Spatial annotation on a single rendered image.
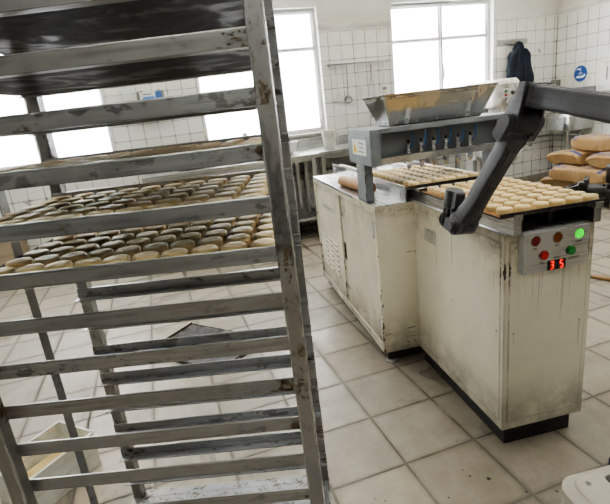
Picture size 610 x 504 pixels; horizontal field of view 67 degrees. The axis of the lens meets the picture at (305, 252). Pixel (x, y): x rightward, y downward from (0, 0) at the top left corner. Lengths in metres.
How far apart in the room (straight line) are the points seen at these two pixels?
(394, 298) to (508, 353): 0.71
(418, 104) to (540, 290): 0.98
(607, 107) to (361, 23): 4.82
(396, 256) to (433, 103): 0.72
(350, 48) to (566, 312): 4.39
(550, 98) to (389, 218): 1.11
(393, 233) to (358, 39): 3.82
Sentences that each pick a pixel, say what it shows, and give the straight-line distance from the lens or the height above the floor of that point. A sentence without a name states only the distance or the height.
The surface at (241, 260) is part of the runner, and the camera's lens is 0.84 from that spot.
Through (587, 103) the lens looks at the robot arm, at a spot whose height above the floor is 1.24.
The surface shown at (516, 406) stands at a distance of 1.94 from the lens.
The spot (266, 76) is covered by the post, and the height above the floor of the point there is 1.35.
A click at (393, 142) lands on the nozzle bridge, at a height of 1.11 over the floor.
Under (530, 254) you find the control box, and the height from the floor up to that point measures 0.77.
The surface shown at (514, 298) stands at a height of 0.61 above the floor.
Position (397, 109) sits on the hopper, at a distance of 2.20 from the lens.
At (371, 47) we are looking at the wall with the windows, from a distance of 5.82.
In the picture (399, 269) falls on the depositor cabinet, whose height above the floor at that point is 0.52.
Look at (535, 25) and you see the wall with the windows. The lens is 7.17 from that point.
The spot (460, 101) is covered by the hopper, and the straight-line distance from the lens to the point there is 2.33.
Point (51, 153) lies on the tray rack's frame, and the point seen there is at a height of 1.26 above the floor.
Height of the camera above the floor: 1.29
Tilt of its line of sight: 17 degrees down
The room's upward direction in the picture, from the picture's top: 7 degrees counter-clockwise
